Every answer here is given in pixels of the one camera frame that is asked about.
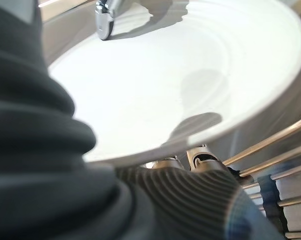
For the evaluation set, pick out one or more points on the stainless steel sink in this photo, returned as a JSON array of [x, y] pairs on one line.
[[278, 112]]

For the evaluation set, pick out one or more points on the black steel dish rack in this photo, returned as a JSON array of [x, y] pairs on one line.
[[295, 198]]

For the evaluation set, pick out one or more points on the chrome gooseneck faucet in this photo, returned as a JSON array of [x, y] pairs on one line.
[[104, 22]]

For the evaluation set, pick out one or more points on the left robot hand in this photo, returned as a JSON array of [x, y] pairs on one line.
[[53, 187]]

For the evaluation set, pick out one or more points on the white round plate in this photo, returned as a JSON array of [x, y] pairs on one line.
[[153, 87]]

